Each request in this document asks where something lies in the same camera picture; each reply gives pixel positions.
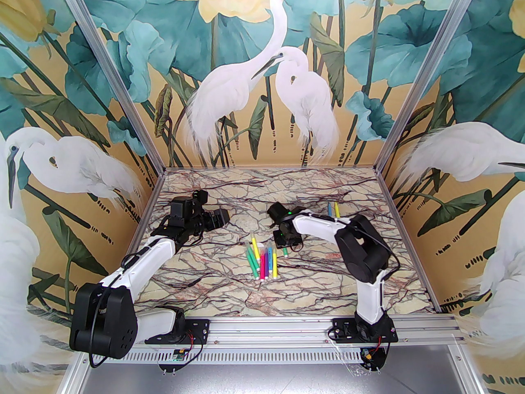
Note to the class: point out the aluminium frame rail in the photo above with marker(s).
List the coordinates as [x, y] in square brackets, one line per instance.
[266, 331]

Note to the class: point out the small green circuit board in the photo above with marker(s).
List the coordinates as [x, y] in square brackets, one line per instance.
[178, 355]

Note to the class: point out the purple marker pen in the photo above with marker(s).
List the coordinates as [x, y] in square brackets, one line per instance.
[265, 270]

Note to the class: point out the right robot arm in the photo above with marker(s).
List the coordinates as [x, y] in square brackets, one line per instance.
[361, 248]

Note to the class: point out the vented metal panel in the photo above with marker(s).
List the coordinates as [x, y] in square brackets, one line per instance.
[266, 378]

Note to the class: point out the aluminium corner post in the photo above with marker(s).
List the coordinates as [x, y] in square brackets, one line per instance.
[428, 72]
[112, 72]

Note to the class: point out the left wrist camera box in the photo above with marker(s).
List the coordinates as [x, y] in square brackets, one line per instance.
[200, 196]

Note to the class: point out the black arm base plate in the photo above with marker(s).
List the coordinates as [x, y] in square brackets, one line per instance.
[342, 331]
[199, 328]

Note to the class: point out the pink marker pen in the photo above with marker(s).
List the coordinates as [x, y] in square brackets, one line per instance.
[261, 267]

